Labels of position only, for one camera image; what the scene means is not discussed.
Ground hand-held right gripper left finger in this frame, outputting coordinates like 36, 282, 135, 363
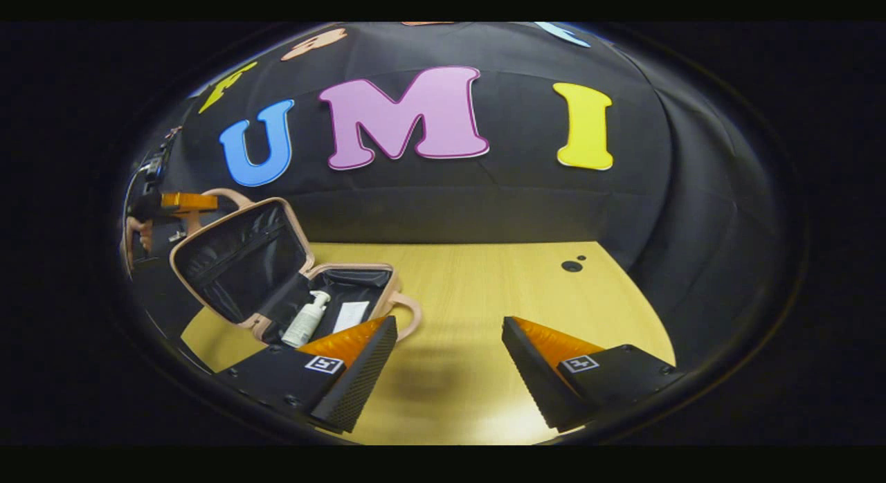
215, 316, 399, 434

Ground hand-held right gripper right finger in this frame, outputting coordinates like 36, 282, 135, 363
502, 316, 686, 432

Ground white squeeze tube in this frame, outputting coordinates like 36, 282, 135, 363
332, 301, 371, 334

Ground pink suitcase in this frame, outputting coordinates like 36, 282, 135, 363
170, 188, 423, 347

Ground white pump bottle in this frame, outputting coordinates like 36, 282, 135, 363
282, 290, 332, 348

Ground black backdrop cloth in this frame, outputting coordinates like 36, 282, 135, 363
125, 23, 790, 370

